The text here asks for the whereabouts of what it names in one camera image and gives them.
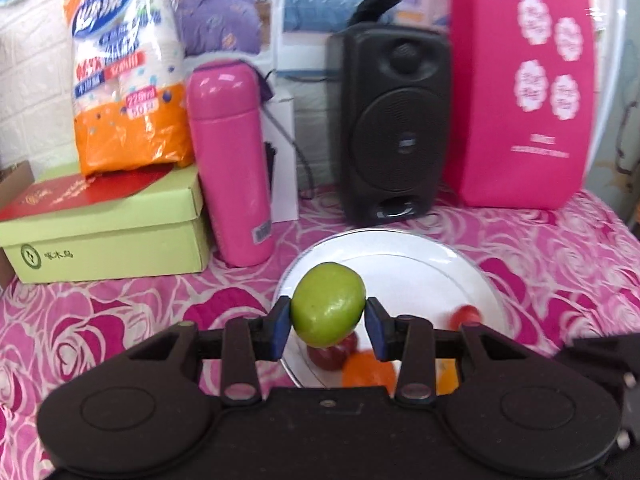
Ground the red-yellow small apple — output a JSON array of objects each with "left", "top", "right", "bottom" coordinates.
[{"left": 436, "top": 359, "right": 460, "bottom": 396}]

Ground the large orange mandarin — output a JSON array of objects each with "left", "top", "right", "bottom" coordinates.
[{"left": 342, "top": 350, "right": 397, "bottom": 394}]

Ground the large green mango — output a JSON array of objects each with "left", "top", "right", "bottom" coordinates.
[{"left": 291, "top": 262, "right": 367, "bottom": 349}]

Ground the pink rose tablecloth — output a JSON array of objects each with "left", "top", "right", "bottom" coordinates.
[{"left": 1, "top": 190, "right": 639, "bottom": 479}]

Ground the small red apple on plate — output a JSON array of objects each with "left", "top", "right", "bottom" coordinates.
[{"left": 448, "top": 304, "right": 484, "bottom": 330}]

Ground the white plate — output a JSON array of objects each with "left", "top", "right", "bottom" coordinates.
[{"left": 271, "top": 227, "right": 511, "bottom": 391}]

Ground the dark red plum on plate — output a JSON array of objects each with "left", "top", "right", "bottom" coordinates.
[{"left": 306, "top": 332, "right": 359, "bottom": 372}]

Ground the green shoe box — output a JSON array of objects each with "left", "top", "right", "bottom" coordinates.
[{"left": 1, "top": 166, "right": 210, "bottom": 284}]

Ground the red booklet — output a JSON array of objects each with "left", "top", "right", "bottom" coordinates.
[{"left": 1, "top": 165, "right": 174, "bottom": 221}]

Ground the cardboard box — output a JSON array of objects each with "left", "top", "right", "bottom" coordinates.
[{"left": 0, "top": 160, "right": 36, "bottom": 291}]

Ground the pink fabric bag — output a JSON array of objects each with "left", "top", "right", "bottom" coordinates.
[{"left": 444, "top": 0, "right": 596, "bottom": 209}]

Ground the paper cup package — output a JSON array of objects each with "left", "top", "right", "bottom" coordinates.
[{"left": 63, "top": 0, "right": 194, "bottom": 176}]

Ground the white box behind thermos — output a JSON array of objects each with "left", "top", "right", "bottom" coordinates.
[{"left": 260, "top": 87, "right": 298, "bottom": 223}]

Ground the pink thermos bottle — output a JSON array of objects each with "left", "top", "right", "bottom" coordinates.
[{"left": 186, "top": 58, "right": 274, "bottom": 268}]

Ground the black speaker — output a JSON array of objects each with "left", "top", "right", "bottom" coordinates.
[{"left": 326, "top": 23, "right": 451, "bottom": 226}]

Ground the black microphone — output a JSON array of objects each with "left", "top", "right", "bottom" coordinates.
[{"left": 348, "top": 0, "right": 401, "bottom": 26}]

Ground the bedding poster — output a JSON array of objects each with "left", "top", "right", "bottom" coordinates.
[{"left": 171, "top": 0, "right": 448, "bottom": 62}]

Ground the black cable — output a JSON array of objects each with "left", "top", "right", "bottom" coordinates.
[{"left": 259, "top": 69, "right": 346, "bottom": 201}]

